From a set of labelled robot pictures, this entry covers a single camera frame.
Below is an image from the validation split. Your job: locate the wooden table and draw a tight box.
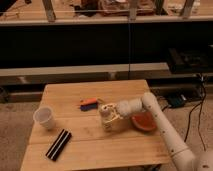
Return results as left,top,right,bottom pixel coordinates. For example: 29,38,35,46
21,80,170,171

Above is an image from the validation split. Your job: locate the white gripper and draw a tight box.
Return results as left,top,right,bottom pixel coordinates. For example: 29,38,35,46
107,98,143,122

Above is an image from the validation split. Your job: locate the white plastic cup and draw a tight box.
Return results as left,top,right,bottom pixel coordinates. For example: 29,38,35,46
33,107,55,130

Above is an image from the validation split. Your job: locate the orange plate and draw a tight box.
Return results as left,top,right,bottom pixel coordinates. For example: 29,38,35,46
131,112,157,132

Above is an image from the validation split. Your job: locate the black power adapter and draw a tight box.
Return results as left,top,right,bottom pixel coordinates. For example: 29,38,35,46
166,94,186,108

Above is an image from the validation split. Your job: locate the black cable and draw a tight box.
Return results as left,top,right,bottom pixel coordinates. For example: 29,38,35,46
161,74,208,152

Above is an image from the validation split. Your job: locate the orange marker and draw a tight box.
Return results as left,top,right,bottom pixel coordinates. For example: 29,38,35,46
80,98,98,105

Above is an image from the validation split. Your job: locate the black striped rectangular block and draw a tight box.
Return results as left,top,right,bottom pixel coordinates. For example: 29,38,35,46
45,129,72,161

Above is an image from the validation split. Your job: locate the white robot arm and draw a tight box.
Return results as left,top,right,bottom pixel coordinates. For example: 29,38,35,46
104,92,213,171

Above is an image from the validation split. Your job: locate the blue marker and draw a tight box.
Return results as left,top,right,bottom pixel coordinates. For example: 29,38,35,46
80,103,98,112

